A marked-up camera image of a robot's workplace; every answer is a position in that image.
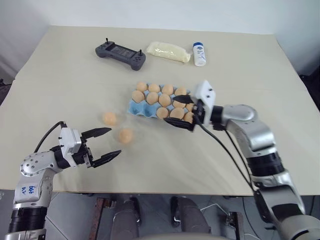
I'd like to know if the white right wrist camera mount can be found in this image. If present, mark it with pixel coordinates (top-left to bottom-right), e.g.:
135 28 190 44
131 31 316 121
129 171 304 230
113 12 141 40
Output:
191 79 217 126

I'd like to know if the rusty metal frame bar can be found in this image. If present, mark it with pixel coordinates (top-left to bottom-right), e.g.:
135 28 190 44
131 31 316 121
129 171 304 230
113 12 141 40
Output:
89 196 112 240

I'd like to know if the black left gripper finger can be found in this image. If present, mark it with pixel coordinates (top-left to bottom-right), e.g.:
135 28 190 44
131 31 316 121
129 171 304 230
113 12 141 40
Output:
90 149 123 169
80 127 113 145

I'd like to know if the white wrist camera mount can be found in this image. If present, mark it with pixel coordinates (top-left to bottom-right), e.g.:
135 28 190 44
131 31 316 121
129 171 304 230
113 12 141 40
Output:
191 79 217 126
57 127 84 168

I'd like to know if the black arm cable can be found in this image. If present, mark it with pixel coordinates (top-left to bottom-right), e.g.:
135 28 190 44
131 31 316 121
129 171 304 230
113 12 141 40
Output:
196 121 270 226
33 120 67 154
224 128 252 176

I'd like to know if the white bottle with blue label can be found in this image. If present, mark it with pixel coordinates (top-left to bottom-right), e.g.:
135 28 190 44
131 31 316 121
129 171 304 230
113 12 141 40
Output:
192 41 208 67

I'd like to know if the blue egg carton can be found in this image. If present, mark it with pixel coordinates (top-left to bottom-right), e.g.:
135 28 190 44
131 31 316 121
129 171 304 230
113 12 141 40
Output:
127 81 199 121

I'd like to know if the grey handheld game controller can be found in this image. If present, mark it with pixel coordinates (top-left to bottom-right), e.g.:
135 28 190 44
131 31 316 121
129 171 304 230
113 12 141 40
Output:
94 37 147 72

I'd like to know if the clear bag of rice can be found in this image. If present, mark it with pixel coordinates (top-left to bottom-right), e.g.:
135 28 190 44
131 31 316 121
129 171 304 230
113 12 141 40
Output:
145 40 192 65

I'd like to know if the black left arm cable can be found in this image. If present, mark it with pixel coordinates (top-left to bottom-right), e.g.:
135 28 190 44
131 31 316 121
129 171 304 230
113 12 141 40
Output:
33 120 67 154

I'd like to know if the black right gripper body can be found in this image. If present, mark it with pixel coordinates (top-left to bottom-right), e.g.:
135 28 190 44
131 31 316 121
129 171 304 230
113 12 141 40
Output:
190 98 205 126

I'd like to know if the dark rounded shape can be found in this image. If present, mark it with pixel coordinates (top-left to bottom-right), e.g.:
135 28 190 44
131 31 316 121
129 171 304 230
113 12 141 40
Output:
112 195 141 240

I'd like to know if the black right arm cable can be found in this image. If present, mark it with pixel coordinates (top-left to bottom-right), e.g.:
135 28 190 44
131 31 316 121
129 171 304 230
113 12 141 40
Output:
196 121 270 226
224 128 252 176

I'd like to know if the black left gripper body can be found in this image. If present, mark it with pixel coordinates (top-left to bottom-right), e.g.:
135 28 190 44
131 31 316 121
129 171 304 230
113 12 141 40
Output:
74 138 95 169

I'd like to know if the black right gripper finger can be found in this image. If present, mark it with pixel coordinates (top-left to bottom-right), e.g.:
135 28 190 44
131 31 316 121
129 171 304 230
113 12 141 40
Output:
163 117 196 133
172 94 195 106

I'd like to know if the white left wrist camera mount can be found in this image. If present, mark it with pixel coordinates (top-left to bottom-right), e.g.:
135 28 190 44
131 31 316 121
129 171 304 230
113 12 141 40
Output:
57 127 84 168

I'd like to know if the white cable on floor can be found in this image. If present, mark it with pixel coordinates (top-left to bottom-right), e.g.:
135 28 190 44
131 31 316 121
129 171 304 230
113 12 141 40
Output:
199 202 231 219

